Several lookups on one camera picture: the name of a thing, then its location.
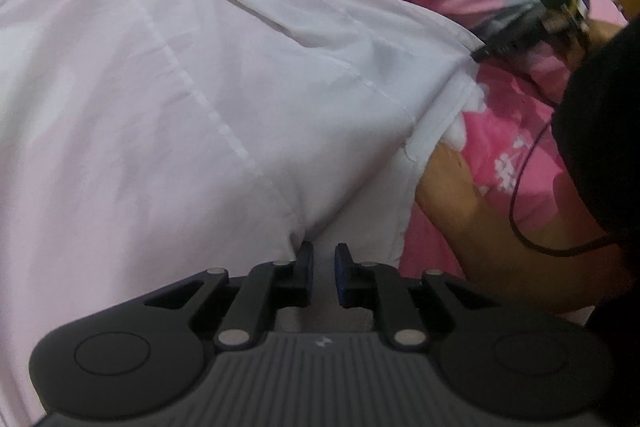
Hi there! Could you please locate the white button shirt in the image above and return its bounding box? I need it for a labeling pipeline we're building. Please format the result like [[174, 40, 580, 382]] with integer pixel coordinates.
[[1, 0, 477, 426]]

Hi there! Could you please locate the person's right forearm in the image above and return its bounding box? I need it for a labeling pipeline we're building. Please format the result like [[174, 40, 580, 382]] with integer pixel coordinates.
[[416, 143, 631, 314]]

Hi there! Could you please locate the person's right hand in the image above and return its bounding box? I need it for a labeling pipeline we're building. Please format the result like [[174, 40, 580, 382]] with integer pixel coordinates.
[[559, 20, 623, 72]]

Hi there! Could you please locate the pink patterned bed sheet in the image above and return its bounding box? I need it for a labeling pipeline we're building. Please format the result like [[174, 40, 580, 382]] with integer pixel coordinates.
[[399, 56, 599, 280]]

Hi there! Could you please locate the black cable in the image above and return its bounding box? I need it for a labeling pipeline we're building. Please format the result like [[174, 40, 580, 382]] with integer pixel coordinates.
[[508, 74, 624, 258]]

